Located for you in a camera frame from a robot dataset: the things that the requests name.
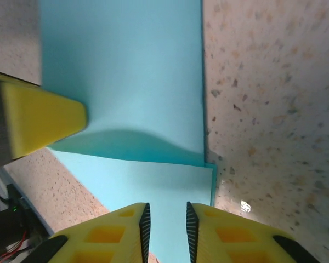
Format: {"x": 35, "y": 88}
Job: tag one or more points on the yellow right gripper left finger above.
{"x": 104, "y": 238}

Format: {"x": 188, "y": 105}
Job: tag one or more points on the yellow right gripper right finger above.
{"x": 235, "y": 241}

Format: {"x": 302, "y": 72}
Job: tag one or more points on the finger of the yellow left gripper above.
{"x": 44, "y": 117}

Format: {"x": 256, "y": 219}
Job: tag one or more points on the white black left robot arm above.
{"x": 2, "y": 216}

